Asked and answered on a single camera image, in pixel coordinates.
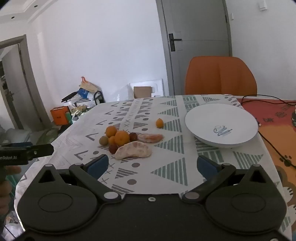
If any blue and white bag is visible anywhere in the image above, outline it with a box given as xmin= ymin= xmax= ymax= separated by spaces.
xmin=77 ymin=88 xmax=93 ymax=99

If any grey door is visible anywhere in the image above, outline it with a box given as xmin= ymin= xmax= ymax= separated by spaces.
xmin=156 ymin=0 xmax=233 ymax=96

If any green cloth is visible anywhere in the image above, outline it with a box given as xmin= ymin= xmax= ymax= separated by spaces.
xmin=35 ymin=127 xmax=61 ymax=149

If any orange printed mat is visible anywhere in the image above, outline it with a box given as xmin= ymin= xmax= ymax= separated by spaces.
xmin=237 ymin=97 xmax=296 ymax=232

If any large round orange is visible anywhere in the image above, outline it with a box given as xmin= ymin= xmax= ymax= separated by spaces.
xmin=114 ymin=130 xmax=130 ymax=147

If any white plastic bag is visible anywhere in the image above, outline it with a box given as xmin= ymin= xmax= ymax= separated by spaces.
xmin=69 ymin=102 xmax=93 ymax=121

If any grey doorway frame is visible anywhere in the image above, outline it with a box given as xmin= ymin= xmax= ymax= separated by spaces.
xmin=0 ymin=35 xmax=48 ymax=131

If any brown cardboard box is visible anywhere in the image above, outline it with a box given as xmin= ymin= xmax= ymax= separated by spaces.
xmin=134 ymin=86 xmax=152 ymax=100

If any long black object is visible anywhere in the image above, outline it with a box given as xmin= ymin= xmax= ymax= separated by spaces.
xmin=61 ymin=91 xmax=78 ymax=103

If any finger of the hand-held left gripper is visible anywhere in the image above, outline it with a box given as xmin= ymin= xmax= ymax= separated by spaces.
xmin=27 ymin=144 xmax=55 ymax=161
xmin=0 ymin=142 xmax=33 ymax=150

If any black metal rack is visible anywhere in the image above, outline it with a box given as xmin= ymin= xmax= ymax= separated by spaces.
xmin=93 ymin=91 xmax=105 ymax=106

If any paper bag with orange handle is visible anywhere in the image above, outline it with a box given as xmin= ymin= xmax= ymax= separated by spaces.
xmin=79 ymin=76 xmax=99 ymax=93

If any large pale peeled citrus segment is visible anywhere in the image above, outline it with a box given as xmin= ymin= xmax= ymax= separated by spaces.
xmin=115 ymin=142 xmax=153 ymax=160

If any orange box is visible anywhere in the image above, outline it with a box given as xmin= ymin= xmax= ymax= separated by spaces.
xmin=50 ymin=106 xmax=71 ymax=126

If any peeled orange segment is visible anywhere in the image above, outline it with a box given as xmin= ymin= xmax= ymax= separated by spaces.
xmin=137 ymin=134 xmax=164 ymax=143

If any person's left hand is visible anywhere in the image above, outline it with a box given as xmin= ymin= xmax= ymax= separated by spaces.
xmin=0 ymin=165 xmax=22 ymax=210

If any white plate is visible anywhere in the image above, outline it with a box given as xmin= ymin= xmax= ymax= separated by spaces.
xmin=184 ymin=103 xmax=259 ymax=148

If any patterned white tablecloth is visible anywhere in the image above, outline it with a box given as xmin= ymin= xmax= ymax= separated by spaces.
xmin=14 ymin=94 xmax=292 ymax=235

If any black cable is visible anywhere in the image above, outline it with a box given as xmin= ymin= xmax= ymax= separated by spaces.
xmin=240 ymin=94 xmax=296 ymax=171

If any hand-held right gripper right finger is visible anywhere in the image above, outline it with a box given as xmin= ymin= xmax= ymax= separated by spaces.
xmin=182 ymin=155 xmax=267 ymax=205

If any black door handle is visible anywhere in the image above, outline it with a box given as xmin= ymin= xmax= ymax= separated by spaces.
xmin=169 ymin=33 xmax=182 ymax=52

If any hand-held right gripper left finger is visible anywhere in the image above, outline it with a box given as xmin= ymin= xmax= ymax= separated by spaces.
xmin=37 ymin=153 xmax=122 ymax=205

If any white foam board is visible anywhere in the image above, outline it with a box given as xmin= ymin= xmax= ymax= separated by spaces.
xmin=129 ymin=79 xmax=163 ymax=100

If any orange chair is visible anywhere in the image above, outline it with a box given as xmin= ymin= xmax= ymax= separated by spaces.
xmin=184 ymin=56 xmax=258 ymax=96

